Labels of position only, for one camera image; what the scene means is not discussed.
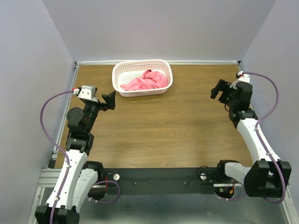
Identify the pink t shirt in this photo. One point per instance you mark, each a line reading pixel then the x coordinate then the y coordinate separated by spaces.
pixel 148 80

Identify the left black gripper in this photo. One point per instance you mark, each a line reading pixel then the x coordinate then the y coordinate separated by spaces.
pixel 103 102

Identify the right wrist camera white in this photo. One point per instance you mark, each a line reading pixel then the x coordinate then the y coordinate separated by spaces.
pixel 241 77

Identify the white perforated plastic basket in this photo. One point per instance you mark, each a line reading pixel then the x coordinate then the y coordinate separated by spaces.
pixel 125 72

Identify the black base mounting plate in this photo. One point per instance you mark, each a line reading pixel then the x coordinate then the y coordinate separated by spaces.
pixel 165 181

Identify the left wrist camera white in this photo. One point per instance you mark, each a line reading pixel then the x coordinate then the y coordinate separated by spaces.
pixel 86 92

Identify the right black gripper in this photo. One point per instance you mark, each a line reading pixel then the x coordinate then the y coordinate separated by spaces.
pixel 225 92

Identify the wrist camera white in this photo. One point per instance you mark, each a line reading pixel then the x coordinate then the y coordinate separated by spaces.
pixel 86 92
pixel 241 77

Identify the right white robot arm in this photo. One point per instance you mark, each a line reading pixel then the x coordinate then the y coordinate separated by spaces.
pixel 269 175

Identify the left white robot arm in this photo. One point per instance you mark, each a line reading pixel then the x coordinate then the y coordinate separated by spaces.
pixel 78 175

